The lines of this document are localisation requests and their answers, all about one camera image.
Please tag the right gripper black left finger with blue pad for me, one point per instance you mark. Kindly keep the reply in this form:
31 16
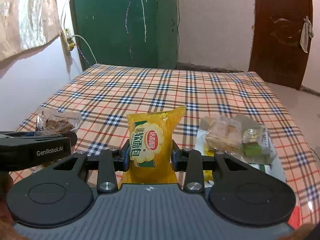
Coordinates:
110 161

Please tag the person's left hand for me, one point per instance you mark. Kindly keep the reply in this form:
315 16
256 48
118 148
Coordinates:
6 184

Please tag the yellow wall power socket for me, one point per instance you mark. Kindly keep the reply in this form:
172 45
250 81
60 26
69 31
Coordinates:
67 38

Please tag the white cardboard box tray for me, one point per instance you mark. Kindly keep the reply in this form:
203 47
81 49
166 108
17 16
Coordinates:
246 123

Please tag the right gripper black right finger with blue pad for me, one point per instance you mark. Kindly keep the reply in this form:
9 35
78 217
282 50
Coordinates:
188 161

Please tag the plaid plastic tablecloth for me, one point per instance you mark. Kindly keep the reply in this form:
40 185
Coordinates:
176 101

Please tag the yellow foil snack packet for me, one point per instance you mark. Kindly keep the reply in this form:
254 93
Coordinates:
208 165

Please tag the brown wooden door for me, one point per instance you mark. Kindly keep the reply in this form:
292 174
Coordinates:
277 56

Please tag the small green edged candy packet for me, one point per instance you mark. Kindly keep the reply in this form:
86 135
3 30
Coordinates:
257 146

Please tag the beige patterned curtain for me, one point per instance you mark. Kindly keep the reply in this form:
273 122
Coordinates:
27 24

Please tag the clear bag brown nuts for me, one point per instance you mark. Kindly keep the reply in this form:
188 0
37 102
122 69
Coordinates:
51 121

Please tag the green metal cabinet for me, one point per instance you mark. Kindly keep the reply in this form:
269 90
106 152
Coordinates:
132 33

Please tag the clear bag of biscuits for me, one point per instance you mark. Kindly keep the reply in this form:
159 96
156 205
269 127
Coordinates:
223 133

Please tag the grey cloth on door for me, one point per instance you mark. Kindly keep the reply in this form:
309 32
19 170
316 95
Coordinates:
306 34

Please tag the yellow soft bread packet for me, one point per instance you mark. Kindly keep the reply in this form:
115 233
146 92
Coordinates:
151 147

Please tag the dark green white snack packet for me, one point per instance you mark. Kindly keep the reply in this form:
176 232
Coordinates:
262 167

